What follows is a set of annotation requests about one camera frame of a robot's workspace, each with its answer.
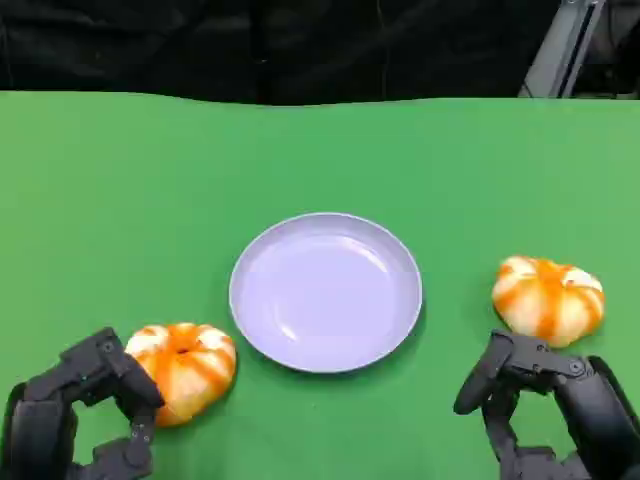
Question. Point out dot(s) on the orange and white bread roll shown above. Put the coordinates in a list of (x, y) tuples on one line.
[(547, 300), (192, 370)]

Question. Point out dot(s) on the black backdrop curtain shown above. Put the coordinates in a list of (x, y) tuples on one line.
[(250, 45)]

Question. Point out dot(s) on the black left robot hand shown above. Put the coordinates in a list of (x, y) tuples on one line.
[(50, 400)]

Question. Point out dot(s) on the lilac plate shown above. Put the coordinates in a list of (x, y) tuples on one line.
[(325, 292)]

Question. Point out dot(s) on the grey metal frame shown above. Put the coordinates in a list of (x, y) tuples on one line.
[(562, 47)]

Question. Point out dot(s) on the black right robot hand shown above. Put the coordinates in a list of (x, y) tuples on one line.
[(575, 400)]

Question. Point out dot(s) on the green table cloth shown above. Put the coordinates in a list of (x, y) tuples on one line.
[(320, 175)]

